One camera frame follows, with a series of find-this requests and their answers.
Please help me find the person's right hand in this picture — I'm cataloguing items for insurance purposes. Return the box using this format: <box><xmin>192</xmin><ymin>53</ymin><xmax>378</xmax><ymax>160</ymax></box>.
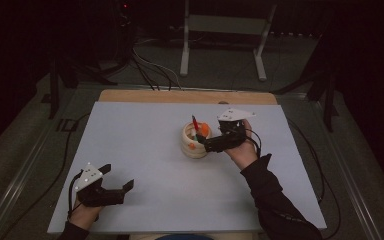
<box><xmin>224</xmin><ymin>119</ymin><xmax>260</xmax><ymax>171</ymax></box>

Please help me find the white metal stand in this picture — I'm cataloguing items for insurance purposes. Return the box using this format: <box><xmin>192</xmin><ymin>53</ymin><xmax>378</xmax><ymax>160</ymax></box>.
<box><xmin>179</xmin><ymin>0</ymin><xmax>278</xmax><ymax>82</ymax></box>

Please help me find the red pen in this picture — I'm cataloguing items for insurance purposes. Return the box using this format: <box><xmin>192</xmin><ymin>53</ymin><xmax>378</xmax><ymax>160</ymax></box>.
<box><xmin>191</xmin><ymin>114</ymin><xmax>201</xmax><ymax>133</ymax></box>

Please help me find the hand-held gripper cable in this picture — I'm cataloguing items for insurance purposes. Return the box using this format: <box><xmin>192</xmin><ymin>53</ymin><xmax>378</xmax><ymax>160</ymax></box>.
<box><xmin>66</xmin><ymin>171</ymin><xmax>83</xmax><ymax>221</ymax></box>
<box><xmin>245</xmin><ymin>127</ymin><xmax>263</xmax><ymax>158</ymax></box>

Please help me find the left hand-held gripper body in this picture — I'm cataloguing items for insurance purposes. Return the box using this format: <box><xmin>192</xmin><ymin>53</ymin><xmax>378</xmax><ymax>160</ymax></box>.
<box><xmin>73</xmin><ymin>162</ymin><xmax>125</xmax><ymax>208</ymax></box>

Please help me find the white floor cable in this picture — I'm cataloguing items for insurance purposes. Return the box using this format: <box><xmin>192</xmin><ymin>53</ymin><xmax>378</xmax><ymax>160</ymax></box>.
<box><xmin>132</xmin><ymin>49</ymin><xmax>183</xmax><ymax>91</ymax></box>

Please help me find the dark device with red light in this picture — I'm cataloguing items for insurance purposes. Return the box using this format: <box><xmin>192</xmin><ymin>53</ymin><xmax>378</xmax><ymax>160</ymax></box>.
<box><xmin>112</xmin><ymin>0</ymin><xmax>137</xmax><ymax>63</ymax></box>

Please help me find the black floor cable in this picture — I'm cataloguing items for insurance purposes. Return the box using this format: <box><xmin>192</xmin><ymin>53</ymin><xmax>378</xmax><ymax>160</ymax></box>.
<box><xmin>286</xmin><ymin>117</ymin><xmax>342</xmax><ymax>240</ymax></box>
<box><xmin>0</xmin><ymin>112</ymin><xmax>91</xmax><ymax>240</ymax></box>

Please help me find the person's left hand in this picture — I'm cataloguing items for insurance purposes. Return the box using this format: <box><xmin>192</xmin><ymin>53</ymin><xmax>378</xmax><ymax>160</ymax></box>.
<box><xmin>68</xmin><ymin>199</ymin><xmax>105</xmax><ymax>231</ymax></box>

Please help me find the right hand-held gripper cable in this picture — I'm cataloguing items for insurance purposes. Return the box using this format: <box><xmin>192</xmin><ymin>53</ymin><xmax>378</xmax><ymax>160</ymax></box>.
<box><xmin>245</xmin><ymin>127</ymin><xmax>263</xmax><ymax>158</ymax></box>

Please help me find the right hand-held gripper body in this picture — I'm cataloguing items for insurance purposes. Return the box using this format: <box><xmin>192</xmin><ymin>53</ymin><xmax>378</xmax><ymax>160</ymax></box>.
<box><xmin>205</xmin><ymin>108</ymin><xmax>257</xmax><ymax>154</ymax></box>

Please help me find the white table sheet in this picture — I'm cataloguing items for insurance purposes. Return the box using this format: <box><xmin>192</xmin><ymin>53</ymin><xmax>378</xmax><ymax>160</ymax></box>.
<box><xmin>47</xmin><ymin>101</ymin><xmax>328</xmax><ymax>235</ymax></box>

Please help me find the metal floor rail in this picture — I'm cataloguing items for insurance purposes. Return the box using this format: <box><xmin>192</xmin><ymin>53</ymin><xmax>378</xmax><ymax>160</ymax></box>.
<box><xmin>308</xmin><ymin>99</ymin><xmax>383</xmax><ymax>240</ymax></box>
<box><xmin>0</xmin><ymin>89</ymin><xmax>78</xmax><ymax>240</ymax></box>

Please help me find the left hand-held gripper cable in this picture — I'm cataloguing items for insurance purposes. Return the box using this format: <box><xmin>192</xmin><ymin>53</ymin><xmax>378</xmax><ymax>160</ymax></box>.
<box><xmin>66</xmin><ymin>171</ymin><xmax>83</xmax><ymax>221</ymax></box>

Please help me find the black tripod stand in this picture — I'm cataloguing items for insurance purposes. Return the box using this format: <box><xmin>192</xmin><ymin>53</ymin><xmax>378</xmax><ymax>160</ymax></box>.
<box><xmin>272</xmin><ymin>64</ymin><xmax>340</xmax><ymax>133</ymax></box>
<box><xmin>47</xmin><ymin>54</ymin><xmax>118</xmax><ymax>120</ymax></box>

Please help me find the cream duck pen holder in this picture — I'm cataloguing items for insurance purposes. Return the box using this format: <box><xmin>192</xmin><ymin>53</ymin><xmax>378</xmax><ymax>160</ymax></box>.
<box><xmin>180</xmin><ymin>121</ymin><xmax>212</xmax><ymax>160</ymax></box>

